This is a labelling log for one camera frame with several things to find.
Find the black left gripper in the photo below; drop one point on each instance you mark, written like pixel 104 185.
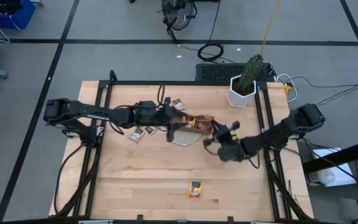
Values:
pixel 151 113

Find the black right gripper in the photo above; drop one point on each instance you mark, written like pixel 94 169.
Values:
pixel 231 152

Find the brown wooden tea box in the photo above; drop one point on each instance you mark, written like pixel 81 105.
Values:
pixel 197 130

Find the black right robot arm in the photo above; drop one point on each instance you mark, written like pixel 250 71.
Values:
pixel 275 135

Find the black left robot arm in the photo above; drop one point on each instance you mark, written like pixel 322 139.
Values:
pixel 98 112

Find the white hexagonal planter pot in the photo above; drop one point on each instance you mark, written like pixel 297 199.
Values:
pixel 238 99

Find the black vented computer case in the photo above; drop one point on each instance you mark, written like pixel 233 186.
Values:
pixel 216 72

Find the green cactus plant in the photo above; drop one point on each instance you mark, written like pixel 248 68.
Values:
pixel 251 70

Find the black floor fan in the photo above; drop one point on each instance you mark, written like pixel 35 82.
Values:
pixel 179 14

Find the white cardboard box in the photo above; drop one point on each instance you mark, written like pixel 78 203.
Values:
pixel 343 177

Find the blue plastic bin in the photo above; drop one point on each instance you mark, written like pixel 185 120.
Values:
pixel 28 17

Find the black aluminium table frame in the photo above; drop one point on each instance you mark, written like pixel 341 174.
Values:
pixel 182 82

